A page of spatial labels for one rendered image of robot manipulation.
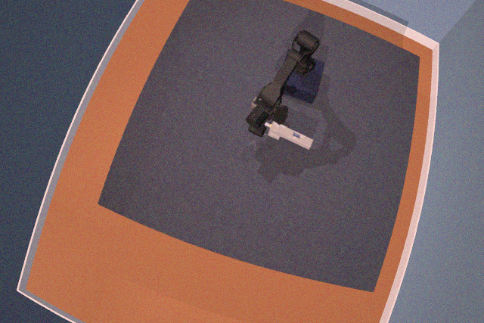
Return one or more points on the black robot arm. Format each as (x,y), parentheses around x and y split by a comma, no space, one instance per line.
(298,62)

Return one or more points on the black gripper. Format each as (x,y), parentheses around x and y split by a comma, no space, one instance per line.
(260,131)

